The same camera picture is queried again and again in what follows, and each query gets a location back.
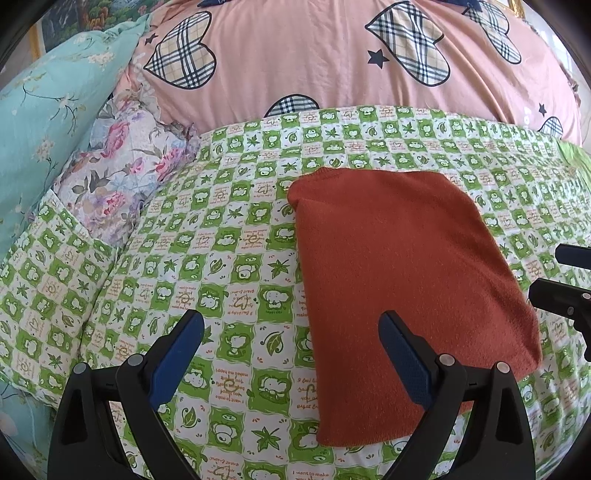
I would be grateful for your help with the light green cloth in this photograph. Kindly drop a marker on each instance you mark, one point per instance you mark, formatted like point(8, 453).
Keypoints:
point(577, 157)

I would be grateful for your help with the orange knit cloth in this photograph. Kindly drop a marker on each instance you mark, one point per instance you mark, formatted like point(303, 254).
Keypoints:
point(392, 254)

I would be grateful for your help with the green checked bed sheet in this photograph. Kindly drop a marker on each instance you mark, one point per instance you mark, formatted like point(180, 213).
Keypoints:
point(231, 230)

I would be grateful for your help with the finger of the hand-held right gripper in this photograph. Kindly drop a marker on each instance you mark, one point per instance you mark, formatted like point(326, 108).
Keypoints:
point(558, 295)
point(575, 256)

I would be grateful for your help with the teal floral pillow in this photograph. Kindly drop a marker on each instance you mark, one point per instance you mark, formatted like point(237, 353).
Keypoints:
point(41, 115)

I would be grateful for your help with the floral ruffled pillow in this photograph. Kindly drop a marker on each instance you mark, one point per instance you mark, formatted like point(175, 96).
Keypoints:
point(120, 184)

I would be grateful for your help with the pink heart-pattern pillow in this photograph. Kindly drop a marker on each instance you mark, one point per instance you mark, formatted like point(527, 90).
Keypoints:
point(300, 55)

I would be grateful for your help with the gold-framed wall painting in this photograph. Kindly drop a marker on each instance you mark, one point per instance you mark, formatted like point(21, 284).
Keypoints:
point(106, 9)

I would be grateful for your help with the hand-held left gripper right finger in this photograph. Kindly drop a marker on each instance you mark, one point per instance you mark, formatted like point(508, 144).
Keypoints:
point(406, 362)

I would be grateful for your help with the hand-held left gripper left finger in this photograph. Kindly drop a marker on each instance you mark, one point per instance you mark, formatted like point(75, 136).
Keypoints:
point(173, 362)

